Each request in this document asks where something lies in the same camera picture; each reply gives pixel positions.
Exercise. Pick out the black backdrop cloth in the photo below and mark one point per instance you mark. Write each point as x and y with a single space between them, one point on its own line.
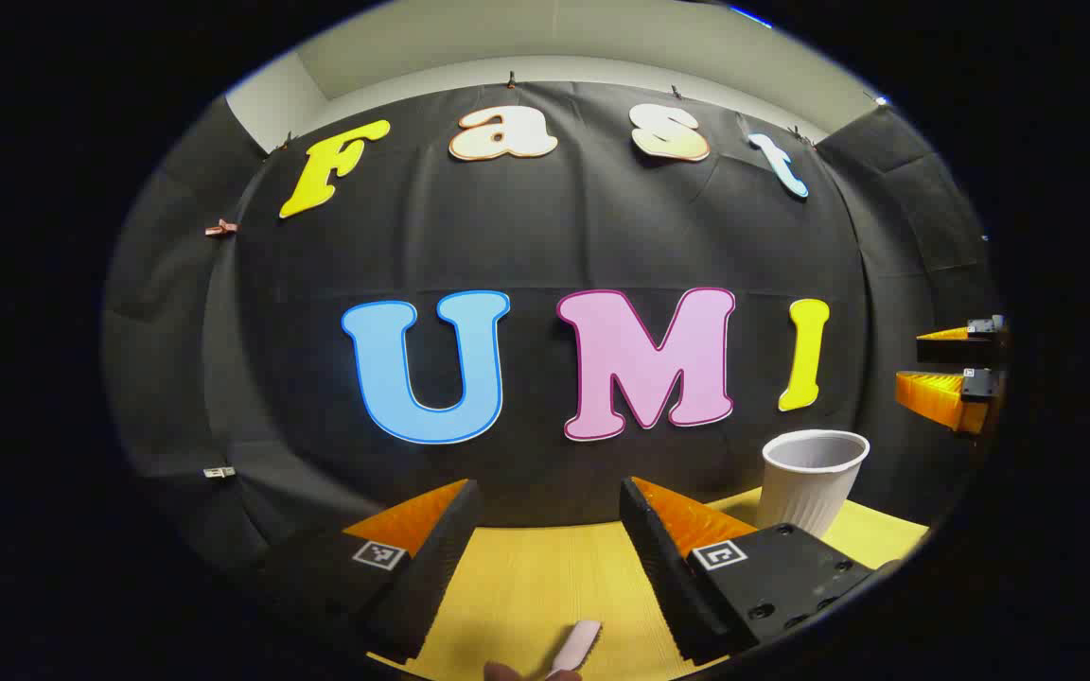
545 236

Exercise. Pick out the white clip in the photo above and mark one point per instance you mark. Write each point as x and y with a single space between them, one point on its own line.
219 472

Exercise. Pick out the white ribbed garbage bin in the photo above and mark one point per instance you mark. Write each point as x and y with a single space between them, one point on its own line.
805 492

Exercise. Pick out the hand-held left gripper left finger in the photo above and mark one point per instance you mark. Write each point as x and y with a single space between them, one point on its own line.
431 577

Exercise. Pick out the yellow wooden desktop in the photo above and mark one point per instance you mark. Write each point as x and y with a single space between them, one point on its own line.
545 586

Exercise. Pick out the small pale purple broom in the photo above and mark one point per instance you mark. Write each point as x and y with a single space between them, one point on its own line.
575 648

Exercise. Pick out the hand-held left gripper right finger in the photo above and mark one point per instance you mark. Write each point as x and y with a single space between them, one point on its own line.
663 577

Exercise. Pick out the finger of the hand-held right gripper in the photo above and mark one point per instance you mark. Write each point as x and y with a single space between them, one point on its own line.
938 395
952 348

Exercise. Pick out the orange clip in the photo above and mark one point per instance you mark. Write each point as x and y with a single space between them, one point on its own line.
220 228

